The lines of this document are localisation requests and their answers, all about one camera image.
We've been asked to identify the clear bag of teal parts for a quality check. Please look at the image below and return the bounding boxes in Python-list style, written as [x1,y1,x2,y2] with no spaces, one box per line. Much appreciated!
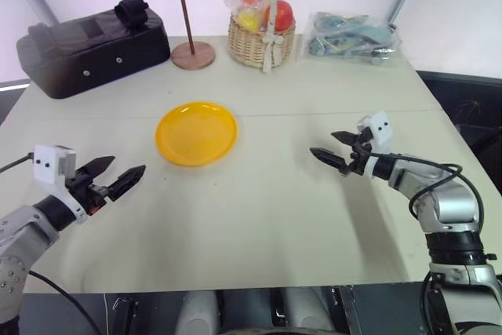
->
[300,11,404,67]

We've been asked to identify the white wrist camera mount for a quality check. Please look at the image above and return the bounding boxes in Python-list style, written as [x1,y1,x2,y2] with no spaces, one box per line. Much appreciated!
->
[355,111,395,179]
[33,145,89,225]

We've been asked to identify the black fabric case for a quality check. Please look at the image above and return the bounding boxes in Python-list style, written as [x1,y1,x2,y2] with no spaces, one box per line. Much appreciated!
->
[16,0,172,100]

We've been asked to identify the yellow plastic plate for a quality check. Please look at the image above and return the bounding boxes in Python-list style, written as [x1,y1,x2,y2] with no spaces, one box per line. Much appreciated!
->
[155,101,239,166]

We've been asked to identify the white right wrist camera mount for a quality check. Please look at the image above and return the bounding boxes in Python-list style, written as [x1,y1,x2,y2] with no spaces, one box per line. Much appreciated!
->
[355,111,395,179]

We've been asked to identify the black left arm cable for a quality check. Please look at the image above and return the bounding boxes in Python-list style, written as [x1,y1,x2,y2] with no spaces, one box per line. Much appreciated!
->
[0,153,104,335]

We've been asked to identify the woven wicker handle basket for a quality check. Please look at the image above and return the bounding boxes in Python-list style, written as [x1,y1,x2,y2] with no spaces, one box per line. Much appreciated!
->
[227,0,297,74]

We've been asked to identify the black side furniture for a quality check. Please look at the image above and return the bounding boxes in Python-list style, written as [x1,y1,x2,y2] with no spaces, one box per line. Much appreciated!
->
[415,70,502,197]

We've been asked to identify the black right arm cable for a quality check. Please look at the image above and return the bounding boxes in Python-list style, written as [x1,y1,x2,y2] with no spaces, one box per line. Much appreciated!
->
[368,151,487,257]

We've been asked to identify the grey rounded shape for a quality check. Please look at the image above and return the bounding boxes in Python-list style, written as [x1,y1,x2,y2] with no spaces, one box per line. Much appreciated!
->
[178,289,221,335]

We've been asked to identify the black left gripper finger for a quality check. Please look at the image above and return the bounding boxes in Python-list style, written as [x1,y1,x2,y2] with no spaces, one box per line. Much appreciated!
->
[84,155,117,180]
[106,165,147,202]

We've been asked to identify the red apple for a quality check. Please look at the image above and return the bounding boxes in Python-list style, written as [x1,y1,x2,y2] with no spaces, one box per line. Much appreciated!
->
[265,0,296,33]

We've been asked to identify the yellow fruit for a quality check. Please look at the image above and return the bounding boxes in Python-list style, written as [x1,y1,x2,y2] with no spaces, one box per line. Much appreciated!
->
[236,9,262,31]

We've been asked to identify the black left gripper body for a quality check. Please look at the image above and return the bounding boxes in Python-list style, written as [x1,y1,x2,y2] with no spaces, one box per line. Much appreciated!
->
[64,169,115,217]

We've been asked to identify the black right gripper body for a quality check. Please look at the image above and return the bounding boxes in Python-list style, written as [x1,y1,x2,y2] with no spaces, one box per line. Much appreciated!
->
[344,126,373,177]

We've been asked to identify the black strap band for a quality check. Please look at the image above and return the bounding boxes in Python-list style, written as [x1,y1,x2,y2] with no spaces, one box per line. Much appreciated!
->
[114,0,151,31]

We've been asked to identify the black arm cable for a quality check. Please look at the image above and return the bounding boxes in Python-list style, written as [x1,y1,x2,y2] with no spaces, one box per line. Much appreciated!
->
[368,151,487,257]
[0,153,104,335]

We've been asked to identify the brown wooden round-base stand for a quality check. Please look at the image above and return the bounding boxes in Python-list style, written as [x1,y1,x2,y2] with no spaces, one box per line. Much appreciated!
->
[155,0,216,71]

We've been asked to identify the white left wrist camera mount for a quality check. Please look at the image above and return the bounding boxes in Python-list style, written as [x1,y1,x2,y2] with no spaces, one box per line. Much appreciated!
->
[33,145,89,225]

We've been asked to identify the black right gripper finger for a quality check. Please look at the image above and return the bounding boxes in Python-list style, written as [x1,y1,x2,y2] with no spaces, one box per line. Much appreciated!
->
[331,129,360,147]
[309,147,350,173]

